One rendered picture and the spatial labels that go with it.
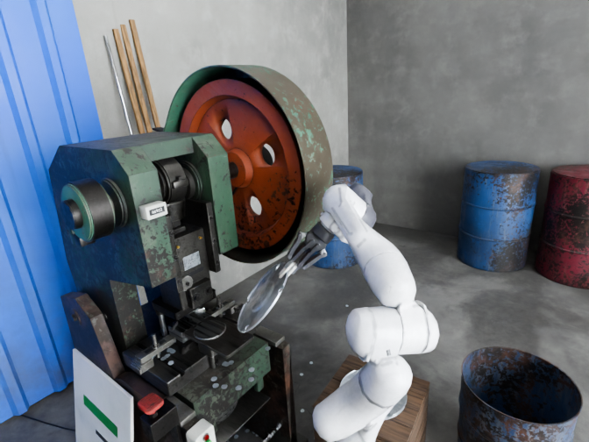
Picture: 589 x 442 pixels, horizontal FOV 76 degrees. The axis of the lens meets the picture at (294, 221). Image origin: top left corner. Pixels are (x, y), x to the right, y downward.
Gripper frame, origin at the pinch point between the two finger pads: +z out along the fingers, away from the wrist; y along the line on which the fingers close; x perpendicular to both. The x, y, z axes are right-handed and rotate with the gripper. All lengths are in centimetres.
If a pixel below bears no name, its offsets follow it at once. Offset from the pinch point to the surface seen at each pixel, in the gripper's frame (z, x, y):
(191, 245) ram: 18.6, -11.0, 29.7
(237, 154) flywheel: -14, -38, 36
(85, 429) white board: 124, -18, 12
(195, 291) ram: 30.3, -6.3, 18.5
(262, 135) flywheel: -27, -33, 34
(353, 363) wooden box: 29, -31, -70
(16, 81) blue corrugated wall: 37, -87, 138
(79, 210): 20, 10, 63
